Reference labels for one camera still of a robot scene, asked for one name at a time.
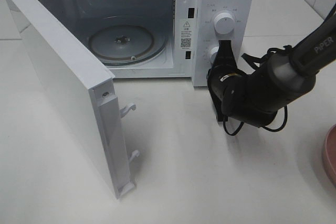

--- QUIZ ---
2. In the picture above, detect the pink round plate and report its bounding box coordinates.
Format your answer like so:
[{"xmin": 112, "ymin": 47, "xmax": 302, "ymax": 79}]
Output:
[{"xmin": 322, "ymin": 125, "xmax": 335, "ymax": 186}]

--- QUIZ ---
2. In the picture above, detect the upper white microwave knob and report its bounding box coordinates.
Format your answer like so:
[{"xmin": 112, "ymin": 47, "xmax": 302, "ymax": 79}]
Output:
[{"xmin": 214, "ymin": 10, "xmax": 235, "ymax": 35}]

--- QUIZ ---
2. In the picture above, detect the white microwave oven body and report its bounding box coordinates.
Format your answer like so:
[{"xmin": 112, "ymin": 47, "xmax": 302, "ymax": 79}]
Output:
[{"xmin": 38, "ymin": 0, "xmax": 252, "ymax": 87}]

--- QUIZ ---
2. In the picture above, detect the white microwave knob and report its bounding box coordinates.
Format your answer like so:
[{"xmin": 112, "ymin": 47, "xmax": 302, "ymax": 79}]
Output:
[
  {"xmin": 214, "ymin": 10, "xmax": 235, "ymax": 35},
  {"xmin": 208, "ymin": 46, "xmax": 219, "ymax": 64}
]

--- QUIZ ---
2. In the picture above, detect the warning label sticker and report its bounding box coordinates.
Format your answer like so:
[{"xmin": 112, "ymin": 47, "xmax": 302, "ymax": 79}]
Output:
[{"xmin": 178, "ymin": 18, "xmax": 195, "ymax": 49}]

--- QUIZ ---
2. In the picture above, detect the lower white microwave knob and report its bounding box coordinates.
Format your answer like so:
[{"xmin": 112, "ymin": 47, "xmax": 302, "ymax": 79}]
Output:
[{"xmin": 208, "ymin": 46, "xmax": 219, "ymax": 64}]

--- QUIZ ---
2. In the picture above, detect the glass microwave turntable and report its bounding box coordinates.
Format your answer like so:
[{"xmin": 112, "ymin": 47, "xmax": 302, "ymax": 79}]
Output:
[{"xmin": 88, "ymin": 24, "xmax": 167, "ymax": 66}]

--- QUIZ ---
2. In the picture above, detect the white microwave door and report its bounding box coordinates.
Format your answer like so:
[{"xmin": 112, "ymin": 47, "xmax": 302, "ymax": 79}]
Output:
[{"xmin": 6, "ymin": 0, "xmax": 139, "ymax": 198}]

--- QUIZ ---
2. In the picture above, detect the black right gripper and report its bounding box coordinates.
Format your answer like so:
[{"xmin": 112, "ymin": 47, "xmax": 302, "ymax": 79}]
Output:
[{"xmin": 207, "ymin": 40, "xmax": 244, "ymax": 122}]

